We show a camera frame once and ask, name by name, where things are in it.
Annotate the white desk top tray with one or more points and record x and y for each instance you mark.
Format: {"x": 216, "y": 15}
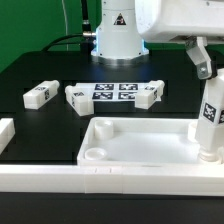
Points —
{"x": 118, "y": 141}

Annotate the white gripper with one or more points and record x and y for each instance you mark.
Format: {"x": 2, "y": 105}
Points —
{"x": 163, "y": 21}

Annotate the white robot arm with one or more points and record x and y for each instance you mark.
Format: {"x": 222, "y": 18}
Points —
{"x": 127, "y": 25}

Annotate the white marker base plate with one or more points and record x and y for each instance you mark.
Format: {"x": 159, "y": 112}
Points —
{"x": 119, "y": 91}

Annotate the white front obstacle bar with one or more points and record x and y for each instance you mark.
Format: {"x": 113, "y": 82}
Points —
{"x": 172, "y": 180}

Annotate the white left obstacle block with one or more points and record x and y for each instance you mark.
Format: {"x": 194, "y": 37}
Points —
{"x": 7, "y": 132}

